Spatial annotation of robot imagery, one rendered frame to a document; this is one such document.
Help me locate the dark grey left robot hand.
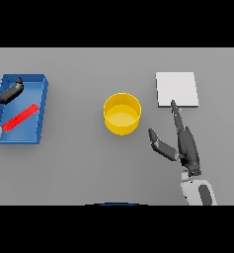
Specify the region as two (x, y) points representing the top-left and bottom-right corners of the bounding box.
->
(0, 70), (25, 118)

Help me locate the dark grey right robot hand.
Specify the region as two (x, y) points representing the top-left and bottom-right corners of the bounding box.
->
(147, 99), (202, 178)

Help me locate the red beaker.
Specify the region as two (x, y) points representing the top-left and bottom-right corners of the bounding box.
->
(1, 102), (40, 133)

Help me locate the pale square measuring scale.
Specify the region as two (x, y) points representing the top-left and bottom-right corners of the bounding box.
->
(155, 71), (200, 109)

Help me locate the yellow bowl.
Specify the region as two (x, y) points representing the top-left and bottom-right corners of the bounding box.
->
(103, 92), (143, 136)

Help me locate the blue tray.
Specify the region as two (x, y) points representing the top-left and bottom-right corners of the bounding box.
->
(0, 73), (49, 145)

